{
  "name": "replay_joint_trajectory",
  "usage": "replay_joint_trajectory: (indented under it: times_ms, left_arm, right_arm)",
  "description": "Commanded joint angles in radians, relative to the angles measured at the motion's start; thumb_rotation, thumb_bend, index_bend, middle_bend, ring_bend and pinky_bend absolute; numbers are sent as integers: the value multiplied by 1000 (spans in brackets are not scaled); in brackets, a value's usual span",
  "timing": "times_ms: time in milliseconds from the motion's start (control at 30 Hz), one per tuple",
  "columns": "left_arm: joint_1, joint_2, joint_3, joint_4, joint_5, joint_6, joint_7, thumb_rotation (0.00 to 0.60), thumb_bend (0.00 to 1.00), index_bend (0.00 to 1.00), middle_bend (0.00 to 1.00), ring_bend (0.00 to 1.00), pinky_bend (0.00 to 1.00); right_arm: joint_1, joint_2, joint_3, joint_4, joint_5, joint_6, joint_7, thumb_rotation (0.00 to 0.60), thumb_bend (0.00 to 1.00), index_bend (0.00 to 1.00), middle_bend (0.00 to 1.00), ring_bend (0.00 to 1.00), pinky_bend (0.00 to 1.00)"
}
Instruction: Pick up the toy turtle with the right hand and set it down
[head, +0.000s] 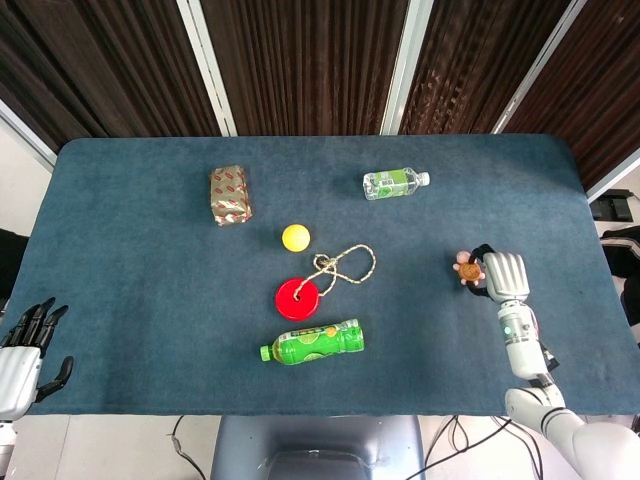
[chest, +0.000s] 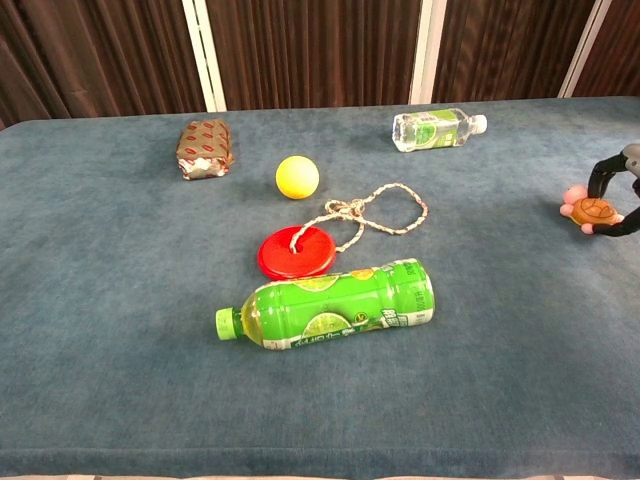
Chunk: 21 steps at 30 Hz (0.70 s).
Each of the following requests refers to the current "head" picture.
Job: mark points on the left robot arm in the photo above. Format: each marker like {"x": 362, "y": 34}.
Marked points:
{"x": 6, "y": 442}

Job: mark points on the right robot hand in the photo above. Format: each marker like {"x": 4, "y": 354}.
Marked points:
{"x": 505, "y": 277}

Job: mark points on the black chair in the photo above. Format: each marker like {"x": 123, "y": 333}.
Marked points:
{"x": 11, "y": 262}

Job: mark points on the white partition frame post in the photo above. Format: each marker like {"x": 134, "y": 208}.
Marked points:
{"x": 27, "y": 137}
{"x": 537, "y": 65}
{"x": 206, "y": 65}
{"x": 402, "y": 65}

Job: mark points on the small turtle toy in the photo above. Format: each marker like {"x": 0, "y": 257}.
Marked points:
{"x": 469, "y": 270}

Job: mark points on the green drink bottle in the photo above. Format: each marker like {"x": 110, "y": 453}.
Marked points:
{"x": 312, "y": 342}

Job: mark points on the clear water bottle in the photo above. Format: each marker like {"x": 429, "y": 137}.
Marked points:
{"x": 395, "y": 183}

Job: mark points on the blue table cloth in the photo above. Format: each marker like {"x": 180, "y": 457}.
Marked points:
{"x": 200, "y": 300}

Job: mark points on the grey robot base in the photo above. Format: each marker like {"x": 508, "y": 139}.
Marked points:
{"x": 317, "y": 447}

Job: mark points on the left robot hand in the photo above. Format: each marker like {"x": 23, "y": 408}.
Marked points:
{"x": 17, "y": 365}

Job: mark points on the yellow ball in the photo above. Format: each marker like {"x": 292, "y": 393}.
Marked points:
{"x": 296, "y": 237}

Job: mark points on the foil-wrapped snack package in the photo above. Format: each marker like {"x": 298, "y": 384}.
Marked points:
{"x": 229, "y": 195}

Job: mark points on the black foot pedal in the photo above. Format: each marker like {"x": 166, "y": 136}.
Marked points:
{"x": 611, "y": 205}

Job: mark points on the red disc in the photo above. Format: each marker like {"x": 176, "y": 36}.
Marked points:
{"x": 297, "y": 299}

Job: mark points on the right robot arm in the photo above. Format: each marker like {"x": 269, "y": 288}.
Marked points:
{"x": 545, "y": 390}

